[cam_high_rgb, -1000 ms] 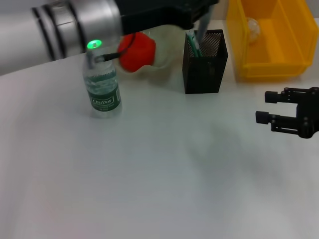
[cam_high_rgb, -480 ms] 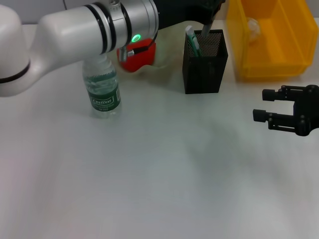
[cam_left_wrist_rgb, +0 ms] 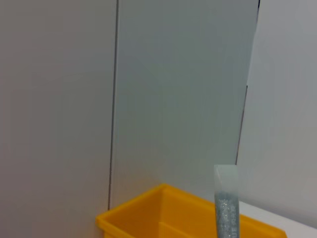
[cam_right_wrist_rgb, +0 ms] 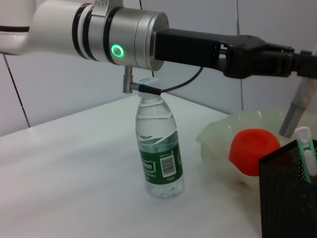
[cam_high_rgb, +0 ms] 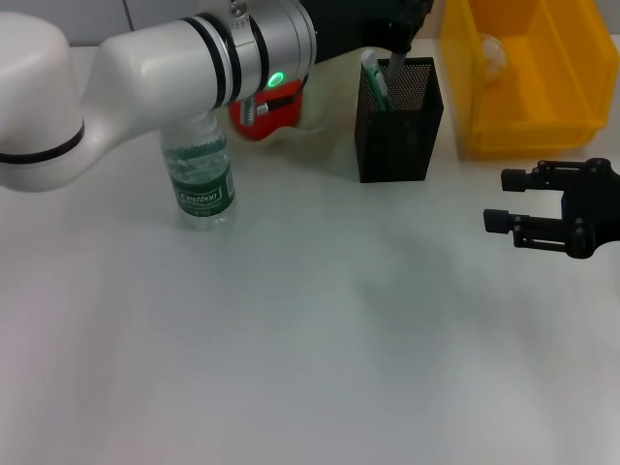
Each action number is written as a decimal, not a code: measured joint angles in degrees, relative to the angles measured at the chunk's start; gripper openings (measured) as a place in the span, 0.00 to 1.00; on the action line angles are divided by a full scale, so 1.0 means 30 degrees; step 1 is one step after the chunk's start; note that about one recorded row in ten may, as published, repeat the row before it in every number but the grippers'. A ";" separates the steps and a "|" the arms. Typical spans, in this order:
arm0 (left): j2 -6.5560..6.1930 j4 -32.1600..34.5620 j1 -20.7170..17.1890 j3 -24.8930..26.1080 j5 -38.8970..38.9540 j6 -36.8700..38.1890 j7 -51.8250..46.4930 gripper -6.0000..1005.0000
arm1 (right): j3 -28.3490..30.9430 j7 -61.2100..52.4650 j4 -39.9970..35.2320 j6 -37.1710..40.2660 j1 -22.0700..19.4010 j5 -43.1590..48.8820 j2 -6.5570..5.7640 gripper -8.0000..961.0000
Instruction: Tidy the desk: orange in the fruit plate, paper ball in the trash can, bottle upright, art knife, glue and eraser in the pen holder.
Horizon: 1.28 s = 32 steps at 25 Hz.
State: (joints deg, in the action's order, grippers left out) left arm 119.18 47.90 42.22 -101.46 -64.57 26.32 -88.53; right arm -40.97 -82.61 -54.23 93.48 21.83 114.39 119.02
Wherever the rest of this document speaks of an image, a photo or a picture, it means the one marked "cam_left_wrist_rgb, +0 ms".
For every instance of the grey glitter pen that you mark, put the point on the grey glitter pen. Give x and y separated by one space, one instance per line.
226 208

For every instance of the yellow plastic bin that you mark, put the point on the yellow plastic bin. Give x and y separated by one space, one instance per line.
138 218

